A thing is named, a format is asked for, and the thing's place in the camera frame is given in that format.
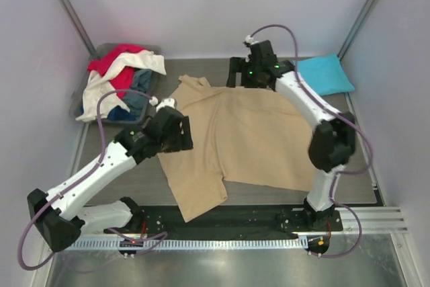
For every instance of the folded cyan t shirt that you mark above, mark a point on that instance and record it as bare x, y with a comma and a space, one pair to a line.
325, 75

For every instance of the grey plastic bin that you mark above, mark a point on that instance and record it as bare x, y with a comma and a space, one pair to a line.
76, 107

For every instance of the red t shirt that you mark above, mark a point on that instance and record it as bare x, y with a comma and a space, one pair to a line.
120, 74

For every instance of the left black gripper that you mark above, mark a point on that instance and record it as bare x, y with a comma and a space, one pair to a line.
183, 142

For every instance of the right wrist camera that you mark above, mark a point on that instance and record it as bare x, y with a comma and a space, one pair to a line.
262, 53

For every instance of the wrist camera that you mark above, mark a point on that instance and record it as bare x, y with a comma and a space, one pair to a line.
262, 53
167, 119

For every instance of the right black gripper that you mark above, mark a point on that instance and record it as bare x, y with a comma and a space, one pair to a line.
239, 65

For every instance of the grey blue t shirt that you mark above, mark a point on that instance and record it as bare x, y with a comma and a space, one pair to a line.
144, 81

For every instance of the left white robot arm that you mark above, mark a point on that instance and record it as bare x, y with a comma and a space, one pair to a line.
61, 215

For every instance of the dark blue t shirt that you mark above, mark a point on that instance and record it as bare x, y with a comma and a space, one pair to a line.
119, 114

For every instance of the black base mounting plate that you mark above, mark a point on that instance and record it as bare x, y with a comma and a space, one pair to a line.
222, 221

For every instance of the slotted cable duct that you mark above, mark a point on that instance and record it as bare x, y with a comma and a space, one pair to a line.
118, 244

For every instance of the cream white t shirt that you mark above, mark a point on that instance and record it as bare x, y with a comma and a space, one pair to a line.
99, 90

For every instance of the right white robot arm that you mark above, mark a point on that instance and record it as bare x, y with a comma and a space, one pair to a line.
333, 137

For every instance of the aluminium front rail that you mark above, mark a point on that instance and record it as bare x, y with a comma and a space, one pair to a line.
373, 220

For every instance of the beige t shirt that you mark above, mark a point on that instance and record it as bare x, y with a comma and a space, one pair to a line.
252, 136

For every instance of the left aluminium frame post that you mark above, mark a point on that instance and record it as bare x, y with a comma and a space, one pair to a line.
78, 26

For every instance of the right aluminium frame post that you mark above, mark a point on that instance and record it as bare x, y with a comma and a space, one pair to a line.
358, 24

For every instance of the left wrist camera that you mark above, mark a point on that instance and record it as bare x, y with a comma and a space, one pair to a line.
167, 119

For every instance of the aluminium frame post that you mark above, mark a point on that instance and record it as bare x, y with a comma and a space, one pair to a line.
78, 26
358, 24

